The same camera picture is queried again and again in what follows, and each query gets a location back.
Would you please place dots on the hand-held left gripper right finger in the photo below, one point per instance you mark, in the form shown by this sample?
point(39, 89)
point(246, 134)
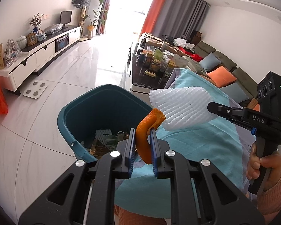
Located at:
point(154, 152)

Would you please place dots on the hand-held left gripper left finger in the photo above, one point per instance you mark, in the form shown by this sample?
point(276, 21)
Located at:
point(131, 150)

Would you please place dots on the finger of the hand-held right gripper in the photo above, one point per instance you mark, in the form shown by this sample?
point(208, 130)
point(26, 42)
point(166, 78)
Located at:
point(224, 110)

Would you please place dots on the orange peel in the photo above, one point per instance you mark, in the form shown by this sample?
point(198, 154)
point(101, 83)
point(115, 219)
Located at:
point(142, 140)

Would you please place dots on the white foam net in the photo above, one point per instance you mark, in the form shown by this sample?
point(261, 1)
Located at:
point(182, 105)
point(101, 136)

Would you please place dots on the teal plastic bin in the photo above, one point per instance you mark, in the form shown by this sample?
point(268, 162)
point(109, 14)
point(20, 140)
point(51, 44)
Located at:
point(84, 107)

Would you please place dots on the person's right forearm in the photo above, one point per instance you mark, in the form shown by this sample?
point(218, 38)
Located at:
point(274, 199)

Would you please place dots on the person's right hand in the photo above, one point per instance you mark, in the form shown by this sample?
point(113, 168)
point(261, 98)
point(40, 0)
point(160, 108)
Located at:
point(275, 164)

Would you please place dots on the green white snack wrapper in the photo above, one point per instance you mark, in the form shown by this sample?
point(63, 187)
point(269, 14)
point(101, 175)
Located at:
point(112, 141)

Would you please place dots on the blue-grey cushion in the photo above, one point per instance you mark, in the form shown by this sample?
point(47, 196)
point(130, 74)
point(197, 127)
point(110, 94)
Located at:
point(236, 93)
point(209, 62)

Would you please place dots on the orange cushion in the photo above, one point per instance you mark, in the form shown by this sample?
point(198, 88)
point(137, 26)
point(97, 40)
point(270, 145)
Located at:
point(254, 106)
point(221, 76)

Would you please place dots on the teal grey blanket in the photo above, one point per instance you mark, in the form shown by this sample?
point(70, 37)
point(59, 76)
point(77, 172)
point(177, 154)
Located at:
point(201, 145)

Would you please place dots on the green sofa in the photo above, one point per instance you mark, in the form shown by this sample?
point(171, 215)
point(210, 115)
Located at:
point(210, 49)

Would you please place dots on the red cloth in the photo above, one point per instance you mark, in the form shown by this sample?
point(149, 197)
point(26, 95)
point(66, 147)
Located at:
point(192, 55)

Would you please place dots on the person's pink clothing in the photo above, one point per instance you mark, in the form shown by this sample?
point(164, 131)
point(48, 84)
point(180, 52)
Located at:
point(140, 216)

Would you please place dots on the dark coffee table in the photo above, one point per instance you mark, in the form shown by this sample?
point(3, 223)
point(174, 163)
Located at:
point(142, 82)

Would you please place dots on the white clothes pile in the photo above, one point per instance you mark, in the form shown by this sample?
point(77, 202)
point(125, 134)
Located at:
point(183, 43)

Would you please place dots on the brown boxes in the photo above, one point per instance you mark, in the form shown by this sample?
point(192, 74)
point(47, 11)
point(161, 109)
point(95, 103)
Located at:
point(196, 37)

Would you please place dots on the group of food jars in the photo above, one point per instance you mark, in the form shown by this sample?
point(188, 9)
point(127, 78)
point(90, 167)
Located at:
point(154, 63)

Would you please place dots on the dark bag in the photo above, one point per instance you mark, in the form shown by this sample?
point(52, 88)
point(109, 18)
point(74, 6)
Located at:
point(167, 39)

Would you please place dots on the grey curtain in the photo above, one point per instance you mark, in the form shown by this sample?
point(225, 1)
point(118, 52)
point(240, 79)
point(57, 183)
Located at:
point(182, 11)

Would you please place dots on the white bathroom scale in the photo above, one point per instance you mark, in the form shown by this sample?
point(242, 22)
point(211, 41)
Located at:
point(35, 89)

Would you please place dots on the orange curtain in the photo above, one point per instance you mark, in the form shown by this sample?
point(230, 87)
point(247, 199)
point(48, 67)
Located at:
point(154, 9)

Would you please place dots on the tall plant yellow pot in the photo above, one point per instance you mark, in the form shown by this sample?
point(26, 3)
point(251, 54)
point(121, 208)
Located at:
point(90, 31)

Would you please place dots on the white black TV cabinet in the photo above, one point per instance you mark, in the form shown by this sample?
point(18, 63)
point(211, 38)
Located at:
point(46, 51)

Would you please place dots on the window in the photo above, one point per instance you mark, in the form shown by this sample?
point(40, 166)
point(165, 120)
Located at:
point(131, 4)

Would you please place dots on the blue white ceramic jar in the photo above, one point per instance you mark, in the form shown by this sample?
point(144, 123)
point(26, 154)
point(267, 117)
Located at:
point(41, 36)

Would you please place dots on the clear plastic bag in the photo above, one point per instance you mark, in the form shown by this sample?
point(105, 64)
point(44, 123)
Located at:
point(53, 27)

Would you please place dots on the black monitor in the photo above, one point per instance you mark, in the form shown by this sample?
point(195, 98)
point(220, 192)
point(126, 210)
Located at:
point(66, 17)

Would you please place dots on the white standing air conditioner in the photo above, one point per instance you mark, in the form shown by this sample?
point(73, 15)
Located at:
point(97, 0)

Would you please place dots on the glass ship model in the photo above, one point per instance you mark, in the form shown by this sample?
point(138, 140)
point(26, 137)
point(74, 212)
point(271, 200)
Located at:
point(11, 52)

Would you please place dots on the small plant blue vase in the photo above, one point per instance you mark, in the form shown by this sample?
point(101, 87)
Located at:
point(36, 21)

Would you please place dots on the tall yellow box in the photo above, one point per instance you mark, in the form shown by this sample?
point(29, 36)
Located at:
point(0, 56)

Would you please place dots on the picture frame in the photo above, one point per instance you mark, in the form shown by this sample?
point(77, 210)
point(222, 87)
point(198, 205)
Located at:
point(32, 39)

